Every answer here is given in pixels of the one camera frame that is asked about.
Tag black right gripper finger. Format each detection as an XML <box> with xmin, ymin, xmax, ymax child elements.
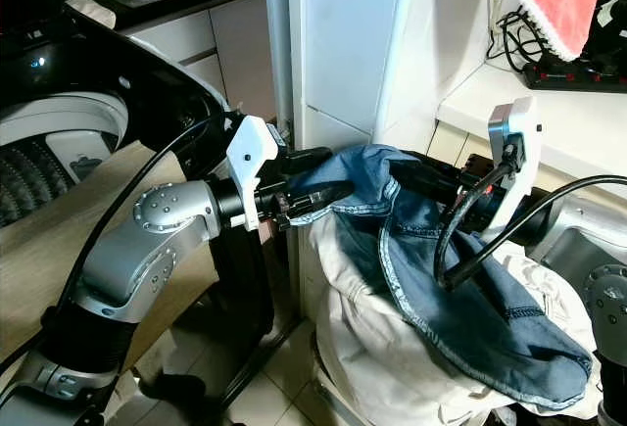
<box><xmin>387</xmin><ymin>156</ymin><xmax>463</xmax><ymax>200</ymax></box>

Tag blue denim garment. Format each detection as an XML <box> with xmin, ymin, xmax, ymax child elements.
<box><xmin>289</xmin><ymin>144</ymin><xmax>601</xmax><ymax>413</ymax></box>

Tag black top-load washing machine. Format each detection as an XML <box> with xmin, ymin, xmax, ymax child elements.
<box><xmin>0</xmin><ymin>0</ymin><xmax>244</xmax><ymax>231</ymax></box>

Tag white tall cabinet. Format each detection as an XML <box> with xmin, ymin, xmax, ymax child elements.
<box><xmin>284</xmin><ymin>0</ymin><xmax>501</xmax><ymax>153</ymax></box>

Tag white kitchen cabinet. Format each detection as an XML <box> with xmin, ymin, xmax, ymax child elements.
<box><xmin>120</xmin><ymin>0</ymin><xmax>280</xmax><ymax>123</ymax></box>

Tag black power strip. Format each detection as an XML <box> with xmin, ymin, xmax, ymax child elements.
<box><xmin>521</xmin><ymin>58</ymin><xmax>627</xmax><ymax>93</ymax></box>

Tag white fabric laundry bag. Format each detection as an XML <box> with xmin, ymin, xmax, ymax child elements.
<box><xmin>302</xmin><ymin>213</ymin><xmax>605</xmax><ymax>426</ymax></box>

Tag white crumpled cloth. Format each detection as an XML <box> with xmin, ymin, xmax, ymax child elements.
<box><xmin>63</xmin><ymin>0</ymin><xmax>121</xmax><ymax>31</ymax></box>

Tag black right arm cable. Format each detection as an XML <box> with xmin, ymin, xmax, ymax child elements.
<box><xmin>434</xmin><ymin>142</ymin><xmax>627</xmax><ymax>296</ymax></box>

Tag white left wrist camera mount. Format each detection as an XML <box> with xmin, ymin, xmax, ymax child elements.
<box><xmin>225</xmin><ymin>115</ymin><xmax>286</xmax><ymax>232</ymax></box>

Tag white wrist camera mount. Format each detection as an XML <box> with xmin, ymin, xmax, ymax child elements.
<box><xmin>225</xmin><ymin>115</ymin><xmax>286</xmax><ymax>232</ymax></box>
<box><xmin>487</xmin><ymin>95</ymin><xmax>543</xmax><ymax>243</ymax></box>

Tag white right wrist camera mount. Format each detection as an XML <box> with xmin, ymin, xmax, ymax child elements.
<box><xmin>487</xmin><ymin>95</ymin><xmax>543</xmax><ymax>243</ymax></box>

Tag black metal frame stand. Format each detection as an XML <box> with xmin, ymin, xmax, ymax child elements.
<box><xmin>211</xmin><ymin>235</ymin><xmax>300</xmax><ymax>421</ymax></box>

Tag tangled black power cords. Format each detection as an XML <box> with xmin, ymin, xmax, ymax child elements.
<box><xmin>490</xmin><ymin>5</ymin><xmax>555</xmax><ymax>76</ymax></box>

